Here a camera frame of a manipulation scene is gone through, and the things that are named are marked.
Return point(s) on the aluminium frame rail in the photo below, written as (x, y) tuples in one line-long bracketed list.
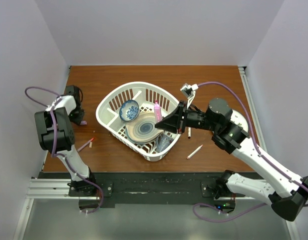
[(39, 189)]

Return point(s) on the white plastic dish basket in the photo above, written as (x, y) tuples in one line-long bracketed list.
[(107, 114)]

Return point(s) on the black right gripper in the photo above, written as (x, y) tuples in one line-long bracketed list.
[(174, 120)]

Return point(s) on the beige blue ringed plate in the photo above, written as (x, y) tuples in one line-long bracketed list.
[(142, 130)]

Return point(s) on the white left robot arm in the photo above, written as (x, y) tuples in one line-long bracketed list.
[(56, 135)]

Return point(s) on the watermelon pattern plate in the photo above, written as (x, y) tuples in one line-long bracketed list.
[(238, 119)]

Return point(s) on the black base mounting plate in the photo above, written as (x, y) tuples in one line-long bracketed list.
[(158, 188)]

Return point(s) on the blue glass cup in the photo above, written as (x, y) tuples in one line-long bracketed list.
[(162, 142)]

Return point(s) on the white red tipped pen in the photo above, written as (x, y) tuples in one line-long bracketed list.
[(194, 152)]

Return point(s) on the purple highlighter cap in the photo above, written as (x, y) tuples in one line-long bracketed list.
[(83, 122)]

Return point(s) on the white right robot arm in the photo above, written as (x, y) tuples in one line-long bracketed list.
[(285, 191)]

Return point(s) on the blue patterned small bowl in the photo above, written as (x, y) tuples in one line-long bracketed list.
[(129, 110)]

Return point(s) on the pink highlighter pen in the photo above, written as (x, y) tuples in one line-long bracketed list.
[(157, 112)]

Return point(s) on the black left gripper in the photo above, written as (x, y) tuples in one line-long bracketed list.
[(77, 120)]

